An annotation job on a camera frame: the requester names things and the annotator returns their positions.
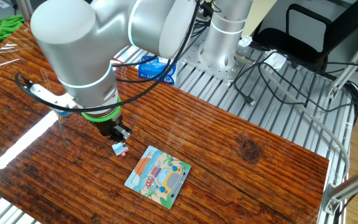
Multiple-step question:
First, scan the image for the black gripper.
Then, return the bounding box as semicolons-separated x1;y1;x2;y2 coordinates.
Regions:
92;114;133;144

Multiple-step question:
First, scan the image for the small blue puzzle piece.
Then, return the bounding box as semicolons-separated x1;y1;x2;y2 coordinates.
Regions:
111;141;129;157

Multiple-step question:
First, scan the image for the cartoon car puzzle board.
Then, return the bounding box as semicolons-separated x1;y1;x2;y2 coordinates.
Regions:
124;145;192;210

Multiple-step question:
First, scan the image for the blue tissue pack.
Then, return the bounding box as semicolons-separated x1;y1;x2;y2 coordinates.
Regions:
137;55;178;85

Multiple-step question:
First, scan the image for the wood grain table mat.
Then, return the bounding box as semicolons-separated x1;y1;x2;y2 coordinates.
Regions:
0;7;329;224

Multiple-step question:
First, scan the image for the silver robot mounting plate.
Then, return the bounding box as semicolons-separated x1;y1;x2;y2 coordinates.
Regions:
178;29;245;85

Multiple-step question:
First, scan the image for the beige cardboard sheet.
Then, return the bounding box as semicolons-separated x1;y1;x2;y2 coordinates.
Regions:
242;0;278;37

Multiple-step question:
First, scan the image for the black office chair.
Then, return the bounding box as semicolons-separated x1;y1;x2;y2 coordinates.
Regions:
252;3;335;71

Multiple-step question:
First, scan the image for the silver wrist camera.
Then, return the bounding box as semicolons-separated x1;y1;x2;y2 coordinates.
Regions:
29;83;74;116

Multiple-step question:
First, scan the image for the black usb cable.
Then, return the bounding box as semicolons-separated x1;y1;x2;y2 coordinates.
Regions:
233;51;279;106

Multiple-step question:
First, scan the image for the aluminium frame post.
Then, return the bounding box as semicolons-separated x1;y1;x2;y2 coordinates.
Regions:
16;0;35;22

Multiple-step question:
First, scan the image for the grey flexible hose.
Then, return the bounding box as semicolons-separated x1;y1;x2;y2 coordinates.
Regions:
234;52;351;180

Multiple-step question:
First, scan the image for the aluminium frame beam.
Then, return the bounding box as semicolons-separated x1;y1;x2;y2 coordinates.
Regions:
321;161;358;216
326;27;358;100

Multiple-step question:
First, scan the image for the black cable bundle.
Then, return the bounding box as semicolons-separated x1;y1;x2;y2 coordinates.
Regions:
258;51;358;125

